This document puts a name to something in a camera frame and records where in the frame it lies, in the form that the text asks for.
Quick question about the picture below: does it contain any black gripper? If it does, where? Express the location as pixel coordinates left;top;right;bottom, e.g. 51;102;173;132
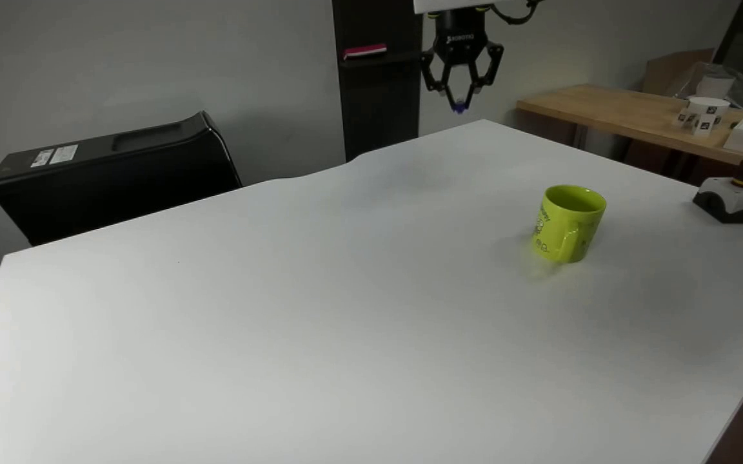
420;8;507;114

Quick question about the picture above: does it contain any tall black cabinet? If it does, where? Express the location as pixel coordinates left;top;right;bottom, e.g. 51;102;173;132
330;0;427;163

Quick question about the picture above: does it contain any pink flat item on shelf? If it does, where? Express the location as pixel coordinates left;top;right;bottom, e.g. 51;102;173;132
340;42;389;62

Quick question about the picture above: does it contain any wooden side table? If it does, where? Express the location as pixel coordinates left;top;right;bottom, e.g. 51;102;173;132
513;82;743;186

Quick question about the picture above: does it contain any light green mug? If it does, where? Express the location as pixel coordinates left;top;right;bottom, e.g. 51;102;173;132
527;181;611;267

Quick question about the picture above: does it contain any brown cardboard box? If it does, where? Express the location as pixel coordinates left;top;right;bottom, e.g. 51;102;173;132
642;47;720;98

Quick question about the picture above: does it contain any small white printed box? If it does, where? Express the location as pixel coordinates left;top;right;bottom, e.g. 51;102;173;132
678;93;734;137

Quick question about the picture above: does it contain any black and white desk device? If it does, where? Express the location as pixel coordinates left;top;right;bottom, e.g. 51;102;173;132
691;156;743;226

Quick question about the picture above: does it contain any black computer tower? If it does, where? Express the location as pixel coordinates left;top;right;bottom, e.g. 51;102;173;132
0;107;246;248

